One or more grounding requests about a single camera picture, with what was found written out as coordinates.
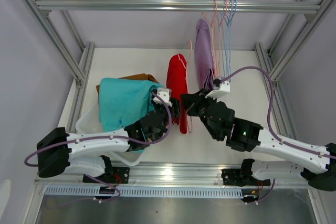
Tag slotted cable duct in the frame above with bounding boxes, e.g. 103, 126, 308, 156
45, 185, 243, 199

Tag blue hanger of teal trousers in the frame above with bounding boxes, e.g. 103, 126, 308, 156
224, 0, 237, 76

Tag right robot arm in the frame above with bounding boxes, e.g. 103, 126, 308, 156
181, 89, 335, 191

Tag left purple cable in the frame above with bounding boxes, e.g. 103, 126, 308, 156
24, 91, 174, 206

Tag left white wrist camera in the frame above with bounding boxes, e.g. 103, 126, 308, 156
153, 87, 172, 106

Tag pink hanger of red trousers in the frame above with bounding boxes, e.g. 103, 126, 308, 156
177, 39, 195, 134

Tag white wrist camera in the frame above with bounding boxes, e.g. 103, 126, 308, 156
205, 78, 230, 99
153, 87, 172, 106

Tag aluminium hanging rail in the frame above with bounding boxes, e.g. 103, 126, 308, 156
35, 0, 321, 14

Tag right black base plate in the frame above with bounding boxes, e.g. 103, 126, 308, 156
221, 168, 271, 187

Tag red trousers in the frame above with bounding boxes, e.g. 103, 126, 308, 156
166, 54, 188, 134

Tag teal trousers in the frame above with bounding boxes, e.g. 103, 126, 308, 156
98, 77, 166, 154

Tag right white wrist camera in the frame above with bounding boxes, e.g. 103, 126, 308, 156
205, 78, 230, 99

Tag lilac trousers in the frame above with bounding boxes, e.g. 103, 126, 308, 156
194, 18, 214, 90

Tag white plastic basket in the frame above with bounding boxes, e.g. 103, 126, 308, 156
76, 103, 143, 166

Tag aluminium frame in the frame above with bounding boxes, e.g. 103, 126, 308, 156
0, 0, 336, 224

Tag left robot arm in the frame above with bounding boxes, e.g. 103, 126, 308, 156
37, 98, 181, 183

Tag blue hanger of brown trousers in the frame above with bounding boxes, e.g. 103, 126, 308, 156
222, 0, 234, 77

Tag pink hanger of yellow trousers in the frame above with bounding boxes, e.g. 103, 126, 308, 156
214, 0, 227, 77

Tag pink hanger of lilac trousers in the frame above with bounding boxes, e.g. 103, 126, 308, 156
202, 0, 218, 79

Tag brown trousers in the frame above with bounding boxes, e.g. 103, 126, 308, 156
96, 73, 163, 95

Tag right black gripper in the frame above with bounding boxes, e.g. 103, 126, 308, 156
180, 89, 220, 141

